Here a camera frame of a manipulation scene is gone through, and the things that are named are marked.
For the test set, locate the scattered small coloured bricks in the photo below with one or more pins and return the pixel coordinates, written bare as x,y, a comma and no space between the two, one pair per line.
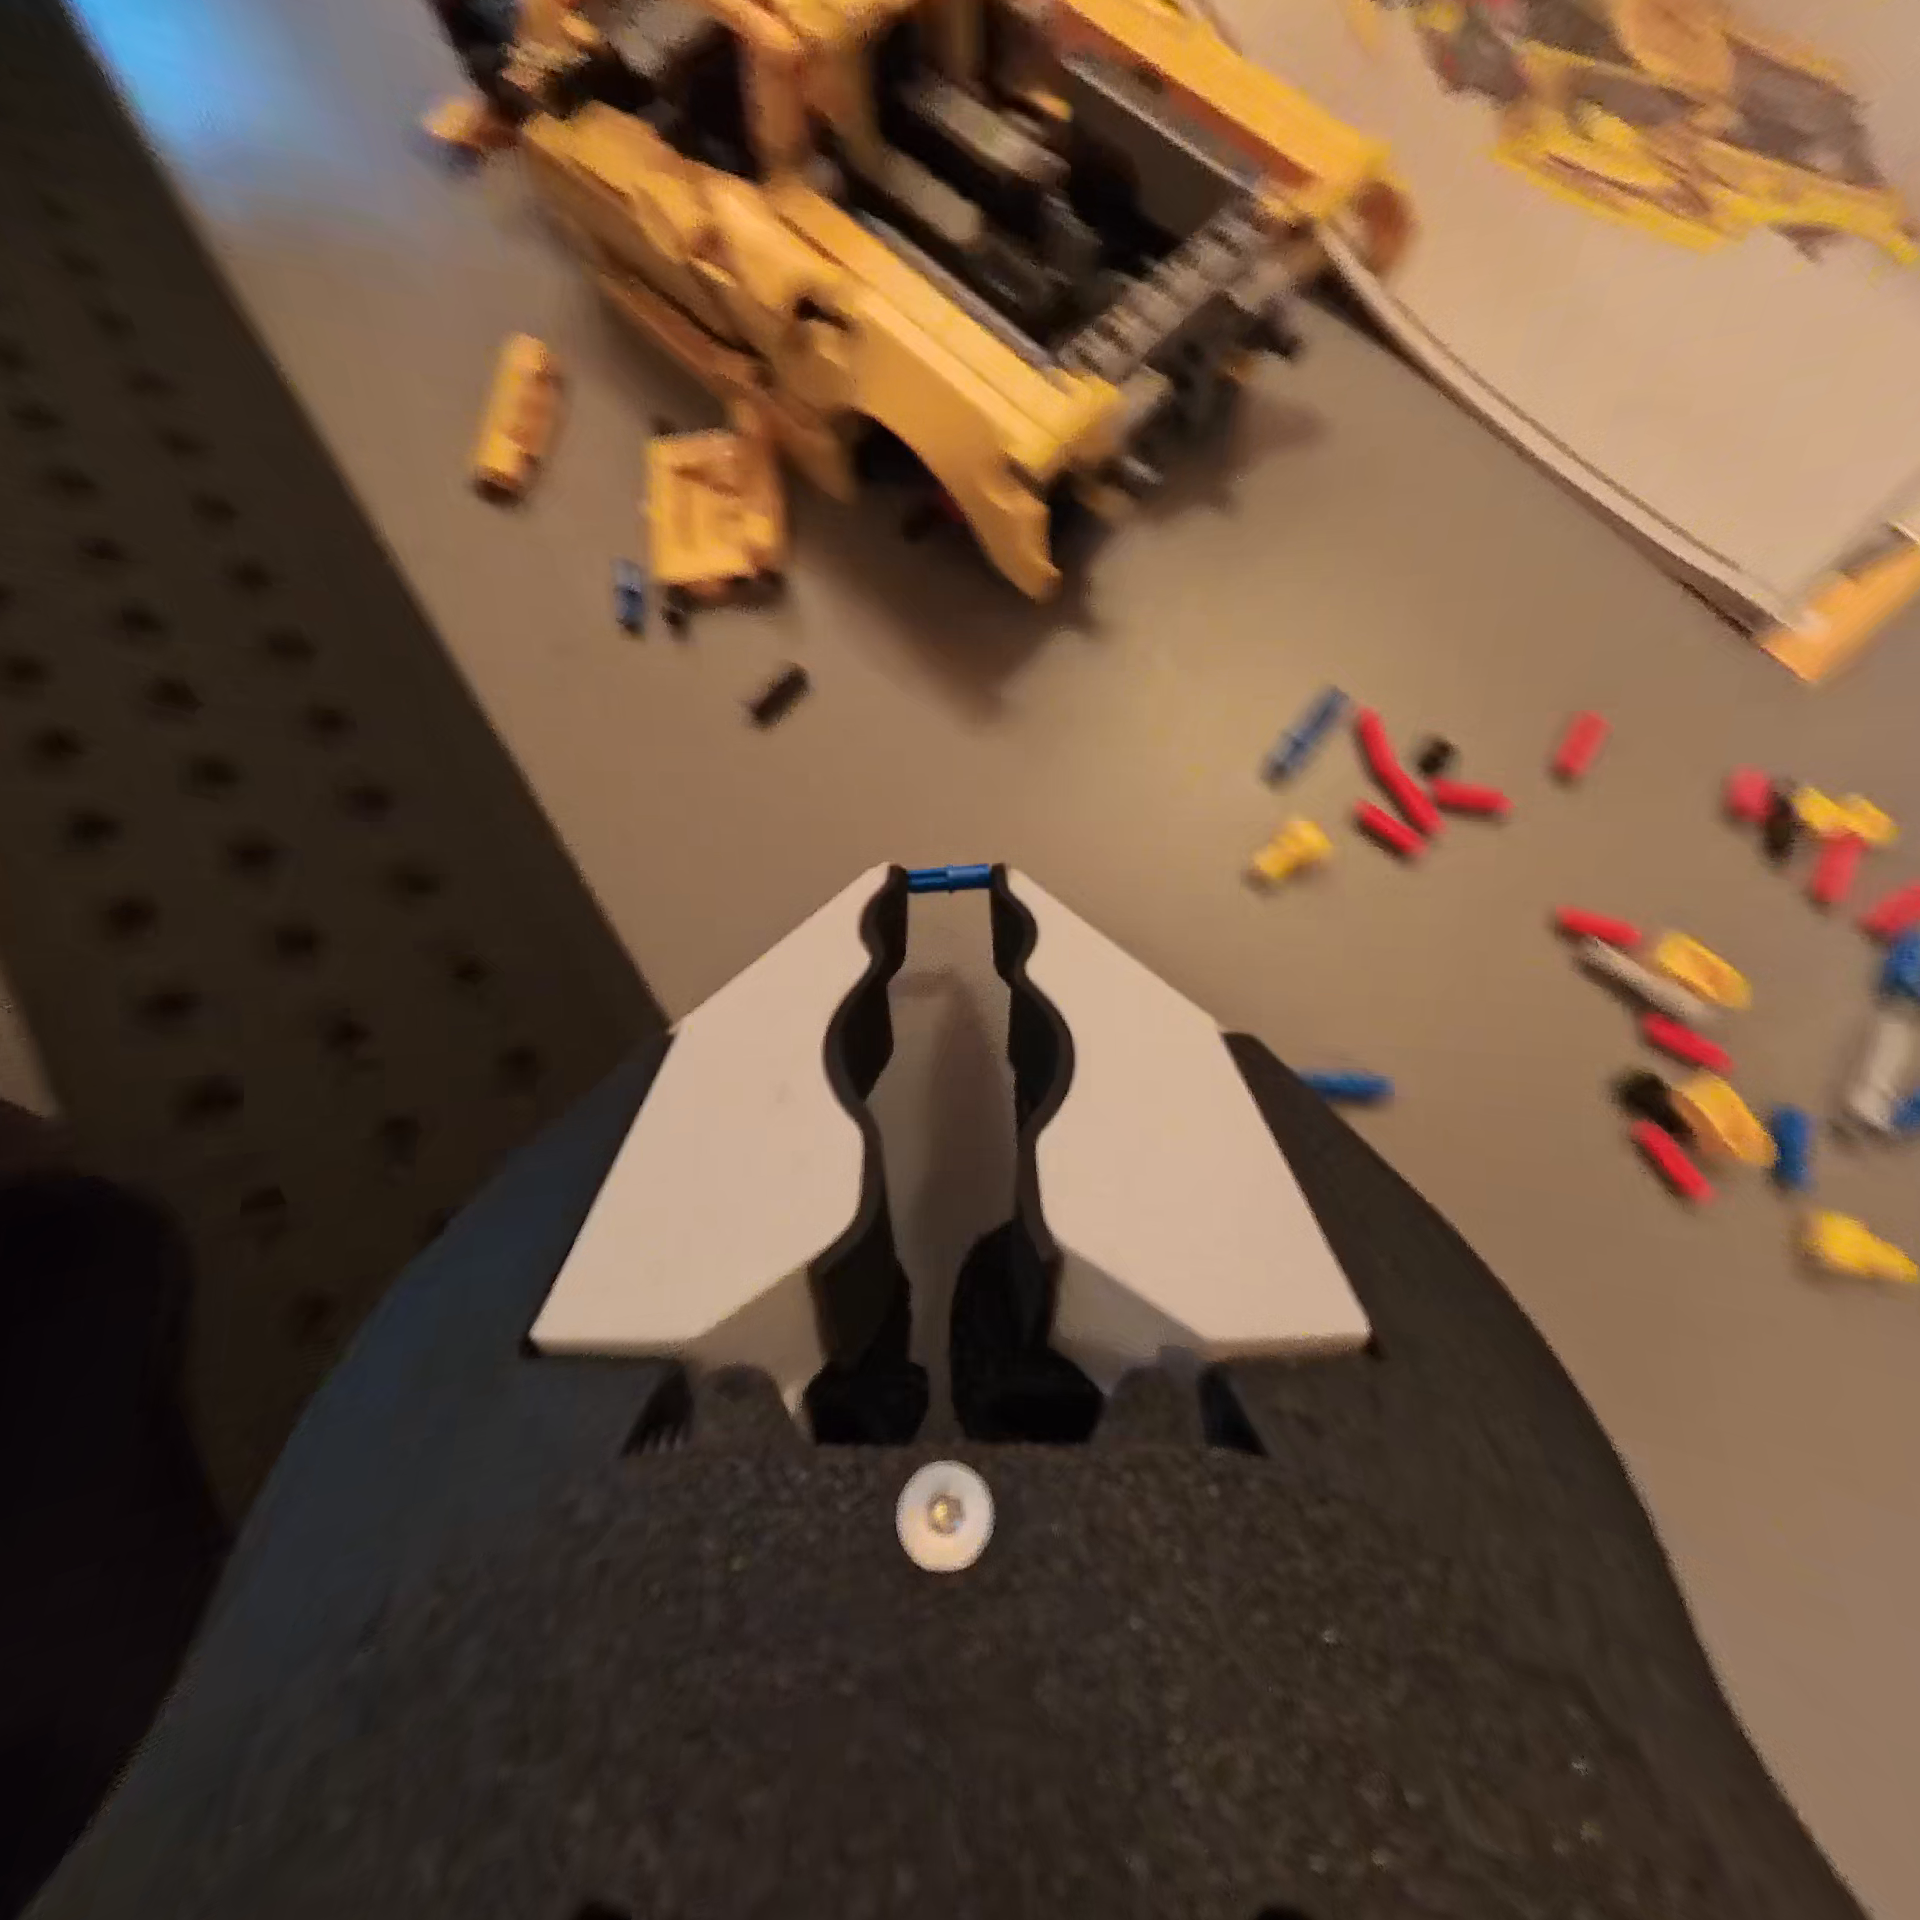
1694,973

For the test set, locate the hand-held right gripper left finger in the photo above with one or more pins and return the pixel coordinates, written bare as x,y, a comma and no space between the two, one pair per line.
703,1201

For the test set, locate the dark perforated panel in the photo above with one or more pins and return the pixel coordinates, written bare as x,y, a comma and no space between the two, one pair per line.
227,748

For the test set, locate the blue connector pin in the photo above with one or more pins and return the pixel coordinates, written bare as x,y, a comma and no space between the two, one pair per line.
948,877

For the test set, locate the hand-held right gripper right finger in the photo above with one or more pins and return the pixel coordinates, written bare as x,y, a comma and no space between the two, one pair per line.
1198,1201

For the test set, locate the yellow connector brick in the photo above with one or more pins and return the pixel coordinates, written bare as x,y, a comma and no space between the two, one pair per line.
520,416

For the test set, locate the white instruction booklet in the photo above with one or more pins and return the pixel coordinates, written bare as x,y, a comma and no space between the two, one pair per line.
1652,331

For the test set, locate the yellow toy brick car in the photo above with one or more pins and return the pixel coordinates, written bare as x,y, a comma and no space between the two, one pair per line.
930,344

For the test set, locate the yellow brick with blue pins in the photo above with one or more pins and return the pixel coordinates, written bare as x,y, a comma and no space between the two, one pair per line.
710,512

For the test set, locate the grey desk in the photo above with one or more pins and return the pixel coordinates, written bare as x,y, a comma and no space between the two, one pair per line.
1050,718

